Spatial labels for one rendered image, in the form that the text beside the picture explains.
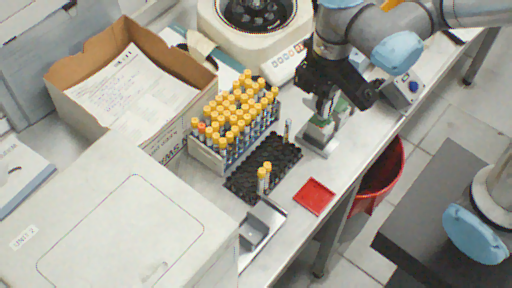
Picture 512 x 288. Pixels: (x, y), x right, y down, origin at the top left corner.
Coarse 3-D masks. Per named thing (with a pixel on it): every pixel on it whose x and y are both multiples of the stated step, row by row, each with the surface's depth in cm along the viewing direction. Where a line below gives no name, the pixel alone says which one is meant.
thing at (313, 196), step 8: (304, 184) 123; (312, 184) 123; (320, 184) 123; (304, 192) 122; (312, 192) 122; (320, 192) 122; (328, 192) 123; (296, 200) 121; (304, 200) 121; (312, 200) 121; (320, 200) 121; (328, 200) 121; (312, 208) 120; (320, 208) 120
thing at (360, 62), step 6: (354, 48) 133; (354, 54) 132; (360, 54) 132; (354, 60) 131; (360, 60) 131; (366, 60) 136; (354, 66) 132; (360, 66) 133; (366, 66) 140; (372, 66) 142; (360, 72) 136; (366, 72) 141; (366, 78) 140
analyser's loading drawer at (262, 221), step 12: (264, 204) 116; (276, 204) 114; (252, 216) 111; (264, 216) 115; (276, 216) 115; (240, 228) 113; (252, 228) 113; (264, 228) 111; (276, 228) 113; (240, 240) 110; (252, 240) 112; (264, 240) 112; (240, 252) 110; (252, 252) 110; (240, 264) 109
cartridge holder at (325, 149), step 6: (306, 126) 130; (300, 132) 129; (300, 138) 129; (306, 138) 127; (312, 138) 126; (330, 138) 127; (336, 138) 129; (306, 144) 129; (312, 144) 128; (318, 144) 126; (324, 144) 125; (330, 144) 128; (336, 144) 128; (318, 150) 127; (324, 150) 127; (330, 150) 127; (324, 156) 127
